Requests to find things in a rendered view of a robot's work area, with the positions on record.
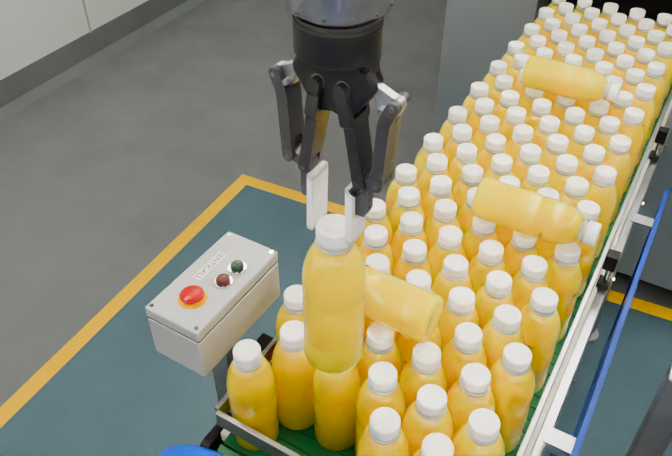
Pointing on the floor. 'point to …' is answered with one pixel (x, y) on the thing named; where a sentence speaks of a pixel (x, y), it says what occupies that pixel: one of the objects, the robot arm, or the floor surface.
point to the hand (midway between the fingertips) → (336, 204)
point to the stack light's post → (656, 423)
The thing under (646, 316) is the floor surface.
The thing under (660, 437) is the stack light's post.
